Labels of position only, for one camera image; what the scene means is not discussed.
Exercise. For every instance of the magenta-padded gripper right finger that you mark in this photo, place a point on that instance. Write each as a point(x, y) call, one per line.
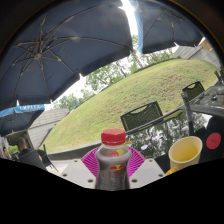
point(143, 171)

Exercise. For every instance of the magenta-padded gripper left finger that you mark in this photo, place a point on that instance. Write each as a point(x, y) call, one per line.
point(81, 171)

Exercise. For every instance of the red-capped drink bottle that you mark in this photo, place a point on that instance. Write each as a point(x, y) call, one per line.
point(113, 170)

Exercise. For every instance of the dark wicker chair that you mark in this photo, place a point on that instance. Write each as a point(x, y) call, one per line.
point(194, 90)
point(31, 159)
point(141, 116)

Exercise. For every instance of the flat round red coaster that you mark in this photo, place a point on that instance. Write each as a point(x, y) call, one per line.
point(213, 140)

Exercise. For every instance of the navy umbrella with lettered band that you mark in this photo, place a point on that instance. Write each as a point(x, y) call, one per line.
point(16, 116)

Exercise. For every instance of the large navy patio umbrella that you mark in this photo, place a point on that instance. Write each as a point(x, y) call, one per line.
point(60, 50)

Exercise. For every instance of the navy umbrella with blue edge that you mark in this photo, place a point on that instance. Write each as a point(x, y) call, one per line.
point(166, 26)

